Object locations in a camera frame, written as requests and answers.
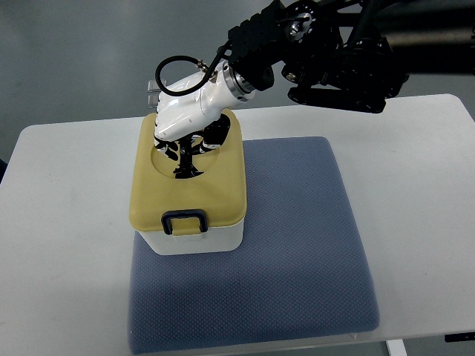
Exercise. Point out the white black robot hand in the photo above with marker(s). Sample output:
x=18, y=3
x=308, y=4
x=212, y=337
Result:
x=198, y=113

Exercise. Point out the yellow box lid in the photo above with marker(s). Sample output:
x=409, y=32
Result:
x=219, y=191

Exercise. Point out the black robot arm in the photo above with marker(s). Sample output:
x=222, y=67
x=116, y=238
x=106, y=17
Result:
x=351, y=61

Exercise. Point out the white storage box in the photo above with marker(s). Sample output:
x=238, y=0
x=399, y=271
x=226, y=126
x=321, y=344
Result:
x=216, y=239

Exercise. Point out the upper floor plate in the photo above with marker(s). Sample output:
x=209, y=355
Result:
x=152, y=86

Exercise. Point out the blue grey cushion mat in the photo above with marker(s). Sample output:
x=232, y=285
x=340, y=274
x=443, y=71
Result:
x=300, y=270

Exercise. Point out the white table leg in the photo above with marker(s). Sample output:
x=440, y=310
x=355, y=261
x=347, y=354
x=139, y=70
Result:
x=396, y=347

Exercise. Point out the black table bracket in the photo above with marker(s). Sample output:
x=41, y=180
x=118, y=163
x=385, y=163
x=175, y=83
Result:
x=460, y=337

